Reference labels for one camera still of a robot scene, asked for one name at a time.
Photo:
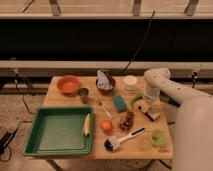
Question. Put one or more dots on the green plastic tray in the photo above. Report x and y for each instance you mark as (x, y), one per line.
(57, 132)

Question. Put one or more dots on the white dish brush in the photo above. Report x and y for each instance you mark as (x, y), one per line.
(112, 143)

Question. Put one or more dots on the orange bowl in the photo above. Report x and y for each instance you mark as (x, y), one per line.
(68, 84)

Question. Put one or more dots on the green sponge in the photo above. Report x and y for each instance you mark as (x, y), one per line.
(119, 103)

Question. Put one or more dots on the bunch of dark grapes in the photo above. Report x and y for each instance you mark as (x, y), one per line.
(126, 122)

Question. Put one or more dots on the white lidded container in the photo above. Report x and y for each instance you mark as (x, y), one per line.
(130, 82)

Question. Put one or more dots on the dark brown bowl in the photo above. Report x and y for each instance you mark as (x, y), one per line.
(109, 90)

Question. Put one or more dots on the small metal cup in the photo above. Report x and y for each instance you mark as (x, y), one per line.
(84, 95)

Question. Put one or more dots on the crumpled grey cloth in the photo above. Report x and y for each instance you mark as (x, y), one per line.
(103, 79)

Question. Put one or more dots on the black power adapter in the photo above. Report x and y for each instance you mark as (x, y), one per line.
(4, 141)

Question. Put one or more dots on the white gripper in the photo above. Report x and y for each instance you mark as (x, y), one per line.
(142, 105)

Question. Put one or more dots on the yellow corn cob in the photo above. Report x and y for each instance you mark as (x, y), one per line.
(86, 129)

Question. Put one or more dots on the metal spoon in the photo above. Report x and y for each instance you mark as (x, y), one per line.
(105, 110)

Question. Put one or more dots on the orange peach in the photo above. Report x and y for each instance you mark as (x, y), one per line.
(106, 126)

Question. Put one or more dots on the green plastic cup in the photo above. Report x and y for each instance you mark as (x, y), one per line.
(157, 137)

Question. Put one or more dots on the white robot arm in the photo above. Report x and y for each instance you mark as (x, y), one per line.
(193, 132)

